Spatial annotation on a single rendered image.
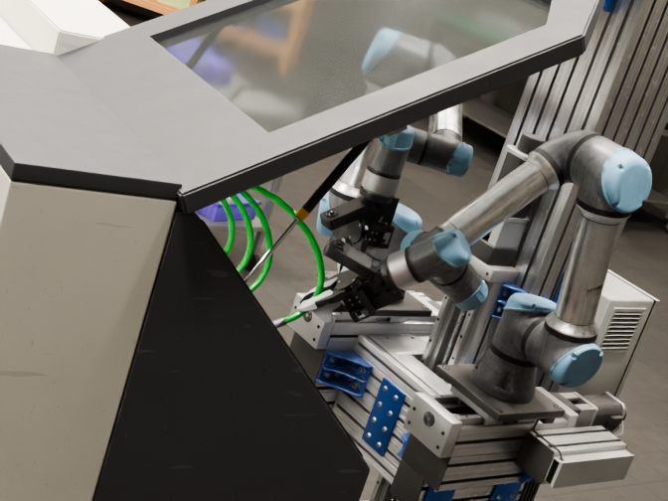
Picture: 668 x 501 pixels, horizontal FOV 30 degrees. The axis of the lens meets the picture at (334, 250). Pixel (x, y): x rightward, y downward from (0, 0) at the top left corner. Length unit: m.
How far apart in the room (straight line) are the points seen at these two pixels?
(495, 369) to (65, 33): 1.19
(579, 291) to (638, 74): 0.59
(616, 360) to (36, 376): 1.73
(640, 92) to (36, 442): 1.61
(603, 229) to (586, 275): 0.11
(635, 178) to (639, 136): 0.51
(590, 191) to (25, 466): 1.22
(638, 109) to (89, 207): 1.49
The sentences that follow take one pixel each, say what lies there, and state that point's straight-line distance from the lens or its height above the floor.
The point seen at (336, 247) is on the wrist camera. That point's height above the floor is 1.35.
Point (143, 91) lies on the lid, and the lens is 2.38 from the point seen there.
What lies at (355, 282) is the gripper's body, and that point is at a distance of 2.44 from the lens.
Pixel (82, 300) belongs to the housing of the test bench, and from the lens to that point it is 2.05.
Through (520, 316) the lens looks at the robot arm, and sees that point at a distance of 2.80.
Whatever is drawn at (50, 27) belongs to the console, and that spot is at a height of 1.54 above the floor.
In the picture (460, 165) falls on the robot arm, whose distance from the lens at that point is 2.72.
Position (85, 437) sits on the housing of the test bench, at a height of 1.02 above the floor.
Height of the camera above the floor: 2.09
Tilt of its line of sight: 18 degrees down
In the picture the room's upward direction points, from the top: 18 degrees clockwise
